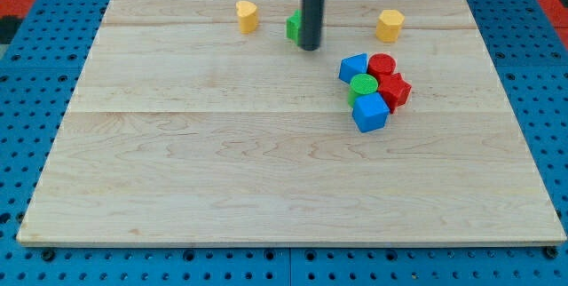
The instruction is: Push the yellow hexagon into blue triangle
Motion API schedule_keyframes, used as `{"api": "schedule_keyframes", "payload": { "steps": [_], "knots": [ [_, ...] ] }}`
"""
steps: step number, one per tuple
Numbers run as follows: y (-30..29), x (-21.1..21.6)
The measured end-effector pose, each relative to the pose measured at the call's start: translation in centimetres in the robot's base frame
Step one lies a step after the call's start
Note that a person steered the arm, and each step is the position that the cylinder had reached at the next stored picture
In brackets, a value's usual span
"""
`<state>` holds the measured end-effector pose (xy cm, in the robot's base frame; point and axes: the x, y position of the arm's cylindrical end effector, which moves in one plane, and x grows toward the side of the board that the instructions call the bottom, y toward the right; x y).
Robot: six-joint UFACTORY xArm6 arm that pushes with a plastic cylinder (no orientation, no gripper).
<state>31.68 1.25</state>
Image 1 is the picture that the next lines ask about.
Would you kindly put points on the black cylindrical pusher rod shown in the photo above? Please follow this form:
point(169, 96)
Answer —
point(312, 12)

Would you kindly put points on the yellow hexagon block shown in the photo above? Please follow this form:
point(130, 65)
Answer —
point(389, 25)

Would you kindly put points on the blue triangle block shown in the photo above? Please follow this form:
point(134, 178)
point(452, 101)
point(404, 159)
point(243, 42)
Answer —
point(351, 66)

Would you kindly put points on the green block behind rod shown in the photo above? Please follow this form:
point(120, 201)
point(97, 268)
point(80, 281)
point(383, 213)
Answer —
point(293, 26)

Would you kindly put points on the yellow heart block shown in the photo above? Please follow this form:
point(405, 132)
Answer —
point(247, 16)

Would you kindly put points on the red cylinder block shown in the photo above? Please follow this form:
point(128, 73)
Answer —
point(381, 64)

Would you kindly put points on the green cylinder block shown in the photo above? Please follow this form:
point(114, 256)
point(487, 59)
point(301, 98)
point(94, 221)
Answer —
point(361, 84)

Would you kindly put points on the red star block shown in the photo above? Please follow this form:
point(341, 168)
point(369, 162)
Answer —
point(395, 90)

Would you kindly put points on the blue cube block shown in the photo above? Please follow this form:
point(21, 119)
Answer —
point(370, 112)

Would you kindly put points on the light wooden board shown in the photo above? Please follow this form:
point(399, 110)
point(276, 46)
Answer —
point(183, 132)

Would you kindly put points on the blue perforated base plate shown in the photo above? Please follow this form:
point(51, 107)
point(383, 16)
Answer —
point(38, 74)

